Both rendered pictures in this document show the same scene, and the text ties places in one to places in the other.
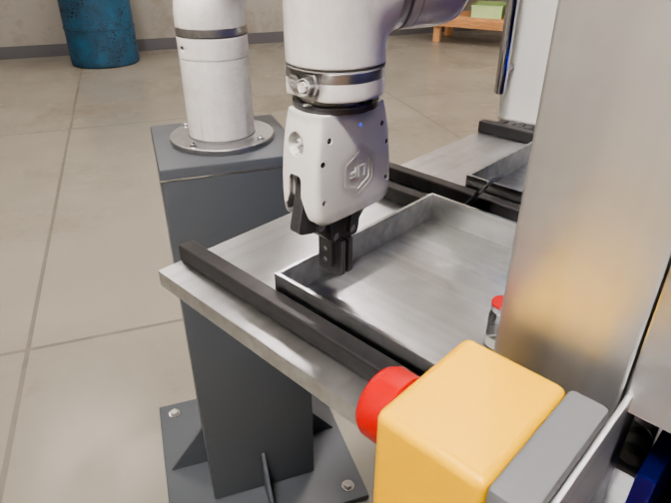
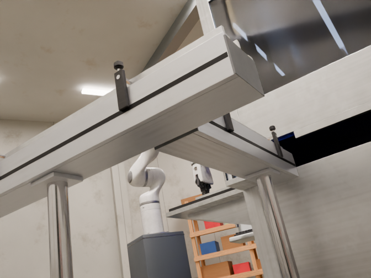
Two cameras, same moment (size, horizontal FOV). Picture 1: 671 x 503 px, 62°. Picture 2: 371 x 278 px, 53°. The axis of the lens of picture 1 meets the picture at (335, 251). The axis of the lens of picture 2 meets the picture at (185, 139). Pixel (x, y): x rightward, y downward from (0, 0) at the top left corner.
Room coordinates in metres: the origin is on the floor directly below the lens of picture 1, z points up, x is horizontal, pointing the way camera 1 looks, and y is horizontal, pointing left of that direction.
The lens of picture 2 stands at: (-1.14, 0.42, 0.51)
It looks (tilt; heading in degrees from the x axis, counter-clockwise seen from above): 23 degrees up; 347
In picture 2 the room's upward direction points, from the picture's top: 11 degrees counter-clockwise
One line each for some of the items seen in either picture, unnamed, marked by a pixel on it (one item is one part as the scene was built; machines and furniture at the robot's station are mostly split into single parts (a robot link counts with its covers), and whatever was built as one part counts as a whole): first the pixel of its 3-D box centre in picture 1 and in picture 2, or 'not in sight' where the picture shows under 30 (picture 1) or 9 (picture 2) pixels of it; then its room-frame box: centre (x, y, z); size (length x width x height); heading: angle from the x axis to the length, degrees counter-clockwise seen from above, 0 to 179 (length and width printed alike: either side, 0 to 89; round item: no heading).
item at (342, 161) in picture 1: (335, 149); (201, 174); (0.48, 0.00, 1.03); 0.10 x 0.07 x 0.11; 136
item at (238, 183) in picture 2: not in sight; (249, 180); (0.13, -0.09, 0.87); 0.14 x 0.13 x 0.02; 46
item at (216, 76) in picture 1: (217, 88); (152, 221); (1.01, 0.21, 0.95); 0.19 x 0.19 x 0.18
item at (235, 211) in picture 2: not in sight; (223, 219); (0.43, -0.04, 0.80); 0.34 x 0.03 x 0.13; 46
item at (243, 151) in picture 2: not in sight; (236, 142); (-0.13, 0.03, 0.92); 0.69 x 0.15 x 0.16; 136
